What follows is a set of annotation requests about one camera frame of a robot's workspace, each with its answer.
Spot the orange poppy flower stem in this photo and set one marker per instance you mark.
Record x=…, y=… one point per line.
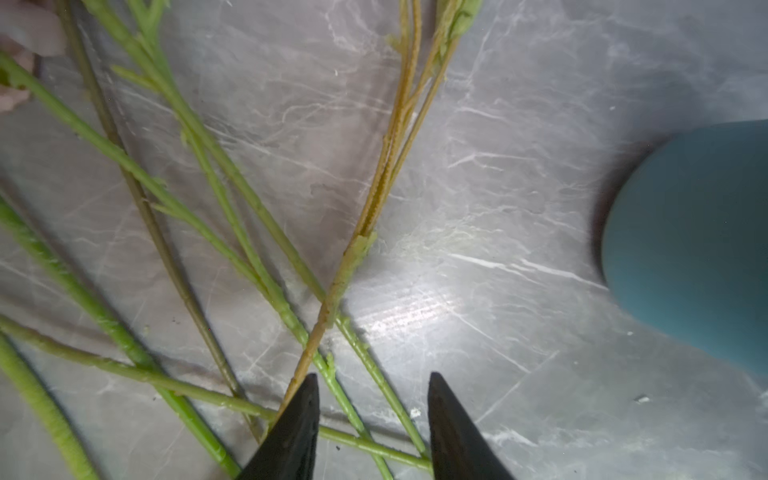
x=415, y=94

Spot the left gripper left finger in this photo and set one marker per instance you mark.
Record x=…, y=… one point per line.
x=289, y=450

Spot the white flower stem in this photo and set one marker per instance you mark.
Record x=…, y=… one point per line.
x=33, y=391

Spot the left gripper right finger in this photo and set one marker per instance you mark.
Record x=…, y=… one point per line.
x=458, y=449

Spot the pink carnation flower bunch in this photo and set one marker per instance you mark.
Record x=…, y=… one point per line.
x=147, y=56

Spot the teal cylindrical vase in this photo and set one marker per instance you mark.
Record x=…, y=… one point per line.
x=684, y=247

